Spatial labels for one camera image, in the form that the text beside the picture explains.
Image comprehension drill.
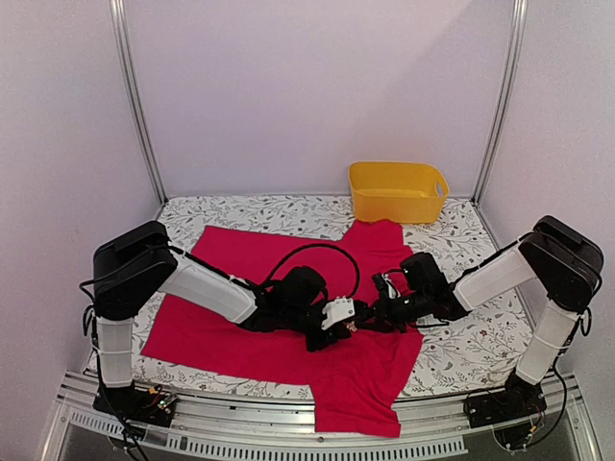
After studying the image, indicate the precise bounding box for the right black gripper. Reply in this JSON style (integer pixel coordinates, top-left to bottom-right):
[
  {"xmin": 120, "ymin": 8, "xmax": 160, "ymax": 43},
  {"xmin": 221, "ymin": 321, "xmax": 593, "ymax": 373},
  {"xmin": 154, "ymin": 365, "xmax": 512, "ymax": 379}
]
[{"xmin": 358, "ymin": 289, "xmax": 431, "ymax": 334}]

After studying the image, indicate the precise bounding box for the right aluminium frame post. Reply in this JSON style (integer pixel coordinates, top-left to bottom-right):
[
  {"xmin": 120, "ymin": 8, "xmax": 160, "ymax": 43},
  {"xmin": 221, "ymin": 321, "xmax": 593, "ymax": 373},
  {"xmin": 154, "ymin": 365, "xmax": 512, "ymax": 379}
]
[{"xmin": 472, "ymin": 0, "xmax": 529, "ymax": 207}]

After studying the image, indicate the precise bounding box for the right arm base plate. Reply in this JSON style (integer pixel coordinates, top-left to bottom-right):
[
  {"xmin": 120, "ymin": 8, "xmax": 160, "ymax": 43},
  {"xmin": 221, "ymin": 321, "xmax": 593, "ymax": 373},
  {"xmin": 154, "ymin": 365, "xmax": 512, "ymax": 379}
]
[{"xmin": 463, "ymin": 375, "xmax": 547, "ymax": 428}]

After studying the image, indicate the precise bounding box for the aluminium frame post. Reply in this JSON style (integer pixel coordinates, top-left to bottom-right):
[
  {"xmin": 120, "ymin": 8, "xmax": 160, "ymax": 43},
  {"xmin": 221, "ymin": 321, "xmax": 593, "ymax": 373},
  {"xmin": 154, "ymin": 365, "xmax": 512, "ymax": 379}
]
[
  {"xmin": 472, "ymin": 0, "xmax": 529, "ymax": 207},
  {"xmin": 109, "ymin": 0, "xmax": 168, "ymax": 206}
]

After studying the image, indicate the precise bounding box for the yellow plastic basket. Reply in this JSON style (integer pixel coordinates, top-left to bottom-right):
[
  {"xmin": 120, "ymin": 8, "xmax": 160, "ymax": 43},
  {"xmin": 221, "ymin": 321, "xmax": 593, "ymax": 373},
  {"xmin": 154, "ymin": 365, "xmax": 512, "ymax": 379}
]
[{"xmin": 348, "ymin": 161, "xmax": 450, "ymax": 225}]

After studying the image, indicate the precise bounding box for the red t-shirt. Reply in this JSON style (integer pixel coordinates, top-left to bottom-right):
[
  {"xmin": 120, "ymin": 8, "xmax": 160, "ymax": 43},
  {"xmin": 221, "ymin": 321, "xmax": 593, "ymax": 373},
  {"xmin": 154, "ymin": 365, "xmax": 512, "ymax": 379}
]
[{"xmin": 141, "ymin": 221, "xmax": 423, "ymax": 438}]

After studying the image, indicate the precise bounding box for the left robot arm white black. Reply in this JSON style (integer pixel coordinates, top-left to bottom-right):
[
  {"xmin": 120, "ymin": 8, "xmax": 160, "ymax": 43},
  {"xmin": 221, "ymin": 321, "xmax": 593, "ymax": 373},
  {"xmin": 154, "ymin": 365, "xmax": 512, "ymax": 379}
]
[{"xmin": 79, "ymin": 221, "xmax": 356, "ymax": 417}]

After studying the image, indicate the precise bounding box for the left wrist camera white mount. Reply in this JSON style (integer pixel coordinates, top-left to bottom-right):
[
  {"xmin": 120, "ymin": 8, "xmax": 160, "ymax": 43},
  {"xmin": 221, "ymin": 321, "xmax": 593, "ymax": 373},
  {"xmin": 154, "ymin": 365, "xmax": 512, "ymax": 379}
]
[{"xmin": 321, "ymin": 298, "xmax": 355, "ymax": 330}]

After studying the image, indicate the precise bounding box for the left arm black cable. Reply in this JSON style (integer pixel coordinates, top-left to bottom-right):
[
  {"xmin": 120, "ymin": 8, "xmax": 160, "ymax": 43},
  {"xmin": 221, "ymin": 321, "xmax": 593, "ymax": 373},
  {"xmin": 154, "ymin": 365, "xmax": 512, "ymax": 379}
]
[{"xmin": 261, "ymin": 241, "xmax": 361, "ymax": 303}]

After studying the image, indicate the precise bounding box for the left aluminium frame post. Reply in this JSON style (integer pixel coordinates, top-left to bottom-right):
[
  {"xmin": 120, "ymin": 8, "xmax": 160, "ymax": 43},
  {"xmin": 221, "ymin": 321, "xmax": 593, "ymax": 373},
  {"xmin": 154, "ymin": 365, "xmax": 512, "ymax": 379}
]
[{"xmin": 109, "ymin": 0, "xmax": 168, "ymax": 206}]

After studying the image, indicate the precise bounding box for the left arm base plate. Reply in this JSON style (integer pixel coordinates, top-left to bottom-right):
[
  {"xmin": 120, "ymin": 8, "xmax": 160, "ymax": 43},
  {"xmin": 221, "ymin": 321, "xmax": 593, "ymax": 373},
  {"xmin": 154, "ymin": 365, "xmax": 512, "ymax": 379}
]
[{"xmin": 93, "ymin": 384, "xmax": 178, "ymax": 427}]

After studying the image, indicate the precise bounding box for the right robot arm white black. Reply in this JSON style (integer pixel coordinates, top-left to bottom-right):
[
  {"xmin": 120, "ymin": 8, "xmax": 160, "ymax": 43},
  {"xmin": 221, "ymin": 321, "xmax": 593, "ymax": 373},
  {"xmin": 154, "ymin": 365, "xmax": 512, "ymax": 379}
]
[{"xmin": 360, "ymin": 215, "xmax": 605, "ymax": 419}]

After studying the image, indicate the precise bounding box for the aluminium front rail frame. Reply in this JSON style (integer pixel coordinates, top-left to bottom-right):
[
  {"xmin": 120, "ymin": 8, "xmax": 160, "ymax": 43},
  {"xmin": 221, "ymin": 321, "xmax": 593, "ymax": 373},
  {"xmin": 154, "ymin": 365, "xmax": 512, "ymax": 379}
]
[{"xmin": 42, "ymin": 369, "xmax": 602, "ymax": 461}]

